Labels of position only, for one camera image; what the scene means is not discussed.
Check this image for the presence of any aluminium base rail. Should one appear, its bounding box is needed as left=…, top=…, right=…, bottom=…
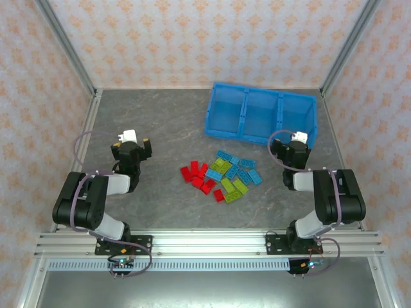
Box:
left=33, top=228, right=385, bottom=258

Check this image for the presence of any blue plastic bin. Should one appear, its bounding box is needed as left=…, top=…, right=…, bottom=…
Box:
left=240, top=87, right=283, bottom=144
left=204, top=82, right=249, bottom=141
left=275, top=92, right=318, bottom=149

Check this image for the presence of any grey slotted cable duct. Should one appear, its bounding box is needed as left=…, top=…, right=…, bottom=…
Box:
left=47, top=260, right=335, bottom=273

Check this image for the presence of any small circuit board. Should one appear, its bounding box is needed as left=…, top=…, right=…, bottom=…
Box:
left=107, top=258, right=136, bottom=270
left=297, top=259, right=327, bottom=272

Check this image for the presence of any aluminium frame post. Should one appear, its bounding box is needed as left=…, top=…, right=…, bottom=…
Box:
left=367, top=256, right=401, bottom=308
left=33, top=0, right=99, bottom=97
left=15, top=256, right=49, bottom=308
left=320, top=0, right=385, bottom=97

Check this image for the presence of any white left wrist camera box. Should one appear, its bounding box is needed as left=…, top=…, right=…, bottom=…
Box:
left=117, top=129, right=138, bottom=144

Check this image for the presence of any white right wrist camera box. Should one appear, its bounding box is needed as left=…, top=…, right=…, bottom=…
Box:
left=290, top=130, right=310, bottom=145

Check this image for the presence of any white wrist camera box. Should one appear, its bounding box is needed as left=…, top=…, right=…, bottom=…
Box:
left=290, top=130, right=310, bottom=145
left=117, top=129, right=138, bottom=144

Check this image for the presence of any aluminium table side rail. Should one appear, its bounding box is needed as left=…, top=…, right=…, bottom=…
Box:
left=320, top=92, right=369, bottom=232
left=48, top=89, right=104, bottom=232

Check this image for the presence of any purple camera cable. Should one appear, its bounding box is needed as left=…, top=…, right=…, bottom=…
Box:
left=267, top=129, right=342, bottom=277
left=69, top=130, right=153, bottom=279

